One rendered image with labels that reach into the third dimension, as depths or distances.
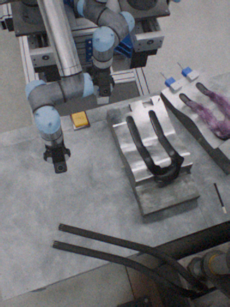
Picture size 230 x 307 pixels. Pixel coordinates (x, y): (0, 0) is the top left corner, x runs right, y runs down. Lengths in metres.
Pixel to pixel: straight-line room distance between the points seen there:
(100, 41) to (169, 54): 1.74
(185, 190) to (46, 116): 0.71
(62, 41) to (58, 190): 0.66
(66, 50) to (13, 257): 0.84
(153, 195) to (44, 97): 0.63
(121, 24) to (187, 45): 1.76
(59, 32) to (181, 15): 2.20
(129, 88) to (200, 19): 1.10
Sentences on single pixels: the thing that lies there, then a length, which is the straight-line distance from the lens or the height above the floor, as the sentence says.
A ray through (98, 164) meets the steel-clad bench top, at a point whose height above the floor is 0.80.
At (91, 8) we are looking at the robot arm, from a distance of 1.34.
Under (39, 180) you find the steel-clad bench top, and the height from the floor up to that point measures 0.80.
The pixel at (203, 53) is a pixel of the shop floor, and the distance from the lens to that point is 3.00.
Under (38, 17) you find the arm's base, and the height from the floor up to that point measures 1.08.
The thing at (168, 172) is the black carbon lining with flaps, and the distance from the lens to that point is 1.46.
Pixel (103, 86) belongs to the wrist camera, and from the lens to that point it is 1.36.
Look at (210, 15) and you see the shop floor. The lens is 3.29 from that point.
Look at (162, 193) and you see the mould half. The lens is 1.44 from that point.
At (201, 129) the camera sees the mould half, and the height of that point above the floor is 0.89.
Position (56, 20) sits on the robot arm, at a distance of 1.11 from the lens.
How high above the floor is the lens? 2.23
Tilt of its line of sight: 68 degrees down
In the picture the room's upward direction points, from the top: 9 degrees clockwise
